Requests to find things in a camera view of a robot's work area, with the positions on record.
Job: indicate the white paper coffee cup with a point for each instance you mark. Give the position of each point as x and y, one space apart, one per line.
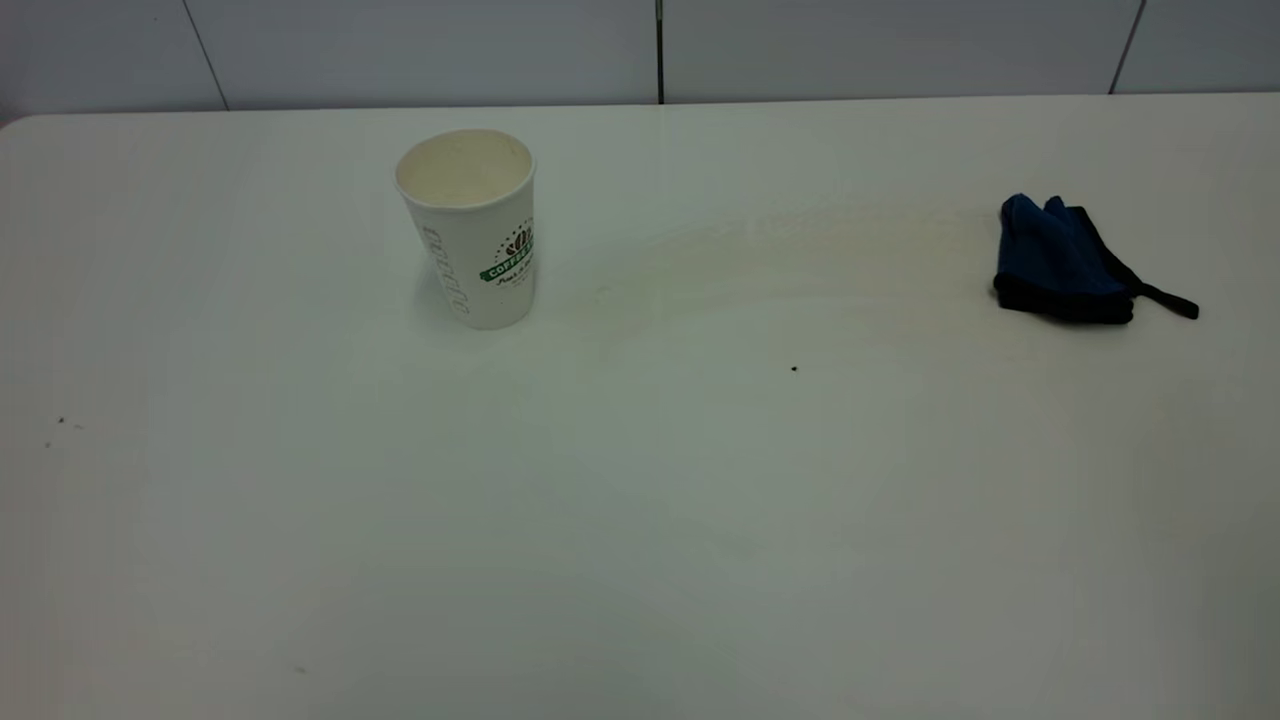
480 260

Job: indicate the blue black-edged cloth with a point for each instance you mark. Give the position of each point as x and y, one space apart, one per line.
1055 265

